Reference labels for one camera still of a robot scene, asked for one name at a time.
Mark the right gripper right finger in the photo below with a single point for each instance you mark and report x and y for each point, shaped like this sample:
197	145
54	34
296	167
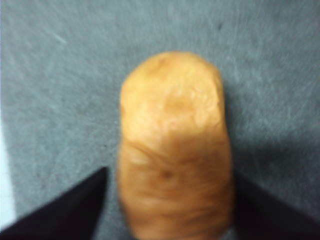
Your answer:
275	220

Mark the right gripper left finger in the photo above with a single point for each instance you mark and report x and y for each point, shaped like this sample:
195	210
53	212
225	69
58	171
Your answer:
62	212

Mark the brown potato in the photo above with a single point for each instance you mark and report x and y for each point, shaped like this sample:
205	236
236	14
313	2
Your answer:
175	150

